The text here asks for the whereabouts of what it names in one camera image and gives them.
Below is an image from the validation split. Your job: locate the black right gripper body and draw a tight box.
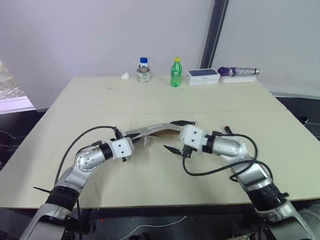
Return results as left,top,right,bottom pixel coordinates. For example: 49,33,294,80
181,146,198,159

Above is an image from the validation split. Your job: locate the clear grid zip pouch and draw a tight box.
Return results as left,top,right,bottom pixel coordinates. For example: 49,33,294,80
124,120,201,152

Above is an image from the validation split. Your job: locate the green soda bottle yellow cap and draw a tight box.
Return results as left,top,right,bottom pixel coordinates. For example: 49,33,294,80
170,56,183,88

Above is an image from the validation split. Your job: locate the white box with blue lid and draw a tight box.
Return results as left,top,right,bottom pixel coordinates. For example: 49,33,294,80
185,68,221,87

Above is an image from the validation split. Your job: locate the jar with blue lid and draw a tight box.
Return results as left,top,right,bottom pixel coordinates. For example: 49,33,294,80
136,66,153,84

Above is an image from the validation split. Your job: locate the white bottle with blue cap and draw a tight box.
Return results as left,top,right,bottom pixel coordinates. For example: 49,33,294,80
138,57,150,73

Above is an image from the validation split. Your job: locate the flat white box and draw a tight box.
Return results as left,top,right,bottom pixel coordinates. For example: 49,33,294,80
219,74,258,84

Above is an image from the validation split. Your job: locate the patterned metal plate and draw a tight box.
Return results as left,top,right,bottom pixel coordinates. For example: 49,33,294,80
0,59,27,101

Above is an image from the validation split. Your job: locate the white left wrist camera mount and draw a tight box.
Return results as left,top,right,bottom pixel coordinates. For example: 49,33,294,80
109,138,134,160

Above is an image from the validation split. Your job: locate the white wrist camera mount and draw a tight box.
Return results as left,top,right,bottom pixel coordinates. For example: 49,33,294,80
179,124,209,153
109,138,134,160

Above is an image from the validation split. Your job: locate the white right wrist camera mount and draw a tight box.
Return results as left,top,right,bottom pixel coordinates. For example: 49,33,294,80
179,124,209,153

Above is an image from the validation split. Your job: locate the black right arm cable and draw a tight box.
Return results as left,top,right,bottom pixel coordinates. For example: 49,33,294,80
181,133,259,182

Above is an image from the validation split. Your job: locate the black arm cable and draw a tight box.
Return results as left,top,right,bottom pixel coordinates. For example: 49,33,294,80
54,126,123,186
181,133,259,182

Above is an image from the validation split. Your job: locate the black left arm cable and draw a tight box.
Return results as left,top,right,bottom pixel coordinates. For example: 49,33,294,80
54,126,123,186

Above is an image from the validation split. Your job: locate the thin white cable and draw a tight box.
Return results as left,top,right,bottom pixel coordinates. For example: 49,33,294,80
119,215,188,240

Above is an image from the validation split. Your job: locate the dark vertical post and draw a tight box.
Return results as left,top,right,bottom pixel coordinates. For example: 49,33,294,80
200,0,230,74

